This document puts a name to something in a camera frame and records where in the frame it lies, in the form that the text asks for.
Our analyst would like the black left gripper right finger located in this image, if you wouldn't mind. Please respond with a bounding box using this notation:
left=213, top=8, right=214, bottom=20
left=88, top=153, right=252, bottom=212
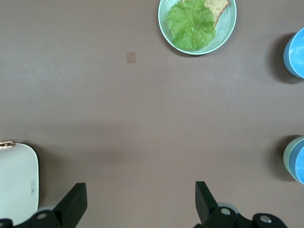
left=195, top=181, right=253, bottom=228

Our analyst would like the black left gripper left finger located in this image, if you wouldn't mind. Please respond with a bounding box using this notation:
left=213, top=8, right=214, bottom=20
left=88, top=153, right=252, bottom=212
left=28, top=182, right=88, bottom=228

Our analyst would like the pale green bowl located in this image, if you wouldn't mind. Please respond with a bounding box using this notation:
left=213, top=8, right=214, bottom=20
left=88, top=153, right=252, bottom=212
left=283, top=135, right=304, bottom=178

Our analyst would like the blue bowl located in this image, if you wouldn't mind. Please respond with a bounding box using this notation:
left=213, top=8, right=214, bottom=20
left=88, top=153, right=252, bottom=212
left=288, top=142, right=304, bottom=186
left=283, top=27, right=304, bottom=79

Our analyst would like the cream white toaster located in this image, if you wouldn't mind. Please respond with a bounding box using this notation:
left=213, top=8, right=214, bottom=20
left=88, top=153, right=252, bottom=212
left=0, top=140, right=39, bottom=226

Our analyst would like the brown tape square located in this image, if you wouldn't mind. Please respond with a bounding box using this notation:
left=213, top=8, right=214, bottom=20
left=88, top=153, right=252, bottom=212
left=126, top=51, right=137, bottom=64

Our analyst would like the pale green plate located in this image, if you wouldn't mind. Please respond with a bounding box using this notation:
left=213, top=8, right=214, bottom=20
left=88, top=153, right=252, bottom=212
left=158, top=0, right=238, bottom=56

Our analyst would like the green lettuce leaf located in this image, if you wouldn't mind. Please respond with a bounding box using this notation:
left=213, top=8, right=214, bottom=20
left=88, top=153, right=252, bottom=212
left=165, top=0, right=217, bottom=52

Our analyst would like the brown bread slice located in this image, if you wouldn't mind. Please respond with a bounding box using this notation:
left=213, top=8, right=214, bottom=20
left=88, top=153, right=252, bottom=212
left=203, top=0, right=230, bottom=28

